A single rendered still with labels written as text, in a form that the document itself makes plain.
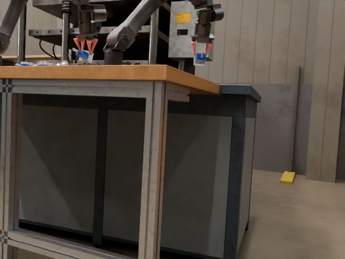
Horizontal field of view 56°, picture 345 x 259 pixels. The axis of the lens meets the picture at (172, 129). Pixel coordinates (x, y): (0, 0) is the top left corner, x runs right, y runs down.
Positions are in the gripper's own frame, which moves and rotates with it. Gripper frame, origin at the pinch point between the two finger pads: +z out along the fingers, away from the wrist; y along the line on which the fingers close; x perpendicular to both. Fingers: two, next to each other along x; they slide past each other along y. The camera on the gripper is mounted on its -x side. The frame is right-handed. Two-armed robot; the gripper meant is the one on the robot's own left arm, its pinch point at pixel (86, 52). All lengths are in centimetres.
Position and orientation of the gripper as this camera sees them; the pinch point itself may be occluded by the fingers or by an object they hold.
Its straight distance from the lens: 169.1
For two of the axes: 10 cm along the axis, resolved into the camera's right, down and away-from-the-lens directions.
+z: -0.6, 9.1, 4.2
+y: -9.2, -2.1, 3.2
